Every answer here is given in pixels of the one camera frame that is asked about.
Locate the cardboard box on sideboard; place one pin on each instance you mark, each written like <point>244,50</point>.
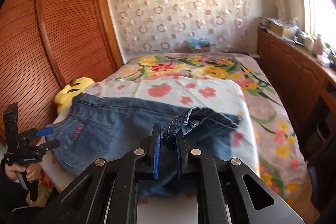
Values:
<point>284,32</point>

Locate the yellow pikachu plush toy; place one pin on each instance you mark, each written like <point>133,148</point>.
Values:
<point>64,98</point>

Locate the pink bottle on sideboard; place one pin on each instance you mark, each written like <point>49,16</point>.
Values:
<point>318,46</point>

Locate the blue denim jeans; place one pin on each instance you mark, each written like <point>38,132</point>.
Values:
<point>108,128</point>

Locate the white floral towel blanket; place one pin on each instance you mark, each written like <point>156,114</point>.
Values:
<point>50,166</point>

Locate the circle patterned sheer curtain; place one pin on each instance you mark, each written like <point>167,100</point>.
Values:
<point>158,26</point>

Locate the wooden louvered wardrobe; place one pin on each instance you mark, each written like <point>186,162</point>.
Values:
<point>47,43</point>

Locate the wooden sideboard cabinet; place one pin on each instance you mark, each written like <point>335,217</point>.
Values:
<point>306,89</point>

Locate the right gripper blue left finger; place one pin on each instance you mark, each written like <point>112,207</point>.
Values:
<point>156,157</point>

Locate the person's left hand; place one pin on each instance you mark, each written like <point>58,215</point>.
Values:
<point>12,170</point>

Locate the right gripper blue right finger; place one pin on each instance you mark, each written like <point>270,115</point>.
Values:
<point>180,152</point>

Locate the white jar on sideboard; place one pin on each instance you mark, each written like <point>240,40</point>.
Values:
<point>309,43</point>

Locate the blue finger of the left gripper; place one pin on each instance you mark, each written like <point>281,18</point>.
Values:
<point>45,131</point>

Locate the cardboard box with blue items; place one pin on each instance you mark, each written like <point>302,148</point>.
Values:
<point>198,46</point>

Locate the pink floral bedspread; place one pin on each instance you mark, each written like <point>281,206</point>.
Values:
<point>262,98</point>

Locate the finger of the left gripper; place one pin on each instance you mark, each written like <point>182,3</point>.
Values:
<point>49,145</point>

